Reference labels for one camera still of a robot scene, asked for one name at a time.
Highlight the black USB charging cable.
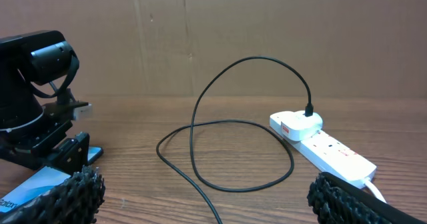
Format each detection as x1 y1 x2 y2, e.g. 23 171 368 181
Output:
155 55 315 224

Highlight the Galaxy S24+ smartphone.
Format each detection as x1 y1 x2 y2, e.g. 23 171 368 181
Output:
0 145 104 215

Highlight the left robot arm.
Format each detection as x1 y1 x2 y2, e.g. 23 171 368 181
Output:
1 30 89 175

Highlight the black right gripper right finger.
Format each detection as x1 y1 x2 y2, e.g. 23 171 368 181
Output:
307 172 426 224

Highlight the white charger plug adapter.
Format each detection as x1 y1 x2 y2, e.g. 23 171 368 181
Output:
279 111 323 141

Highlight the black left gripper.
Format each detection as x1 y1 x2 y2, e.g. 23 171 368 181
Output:
1 101 91 175

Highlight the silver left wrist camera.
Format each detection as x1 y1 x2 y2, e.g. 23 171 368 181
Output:
73 103 93 121

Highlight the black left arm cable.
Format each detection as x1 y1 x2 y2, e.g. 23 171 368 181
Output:
25 50 81 100

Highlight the white power strip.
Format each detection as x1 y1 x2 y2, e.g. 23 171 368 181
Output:
270 112 377 189

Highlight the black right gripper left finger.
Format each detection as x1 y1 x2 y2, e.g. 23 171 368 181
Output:
1 166 105 224

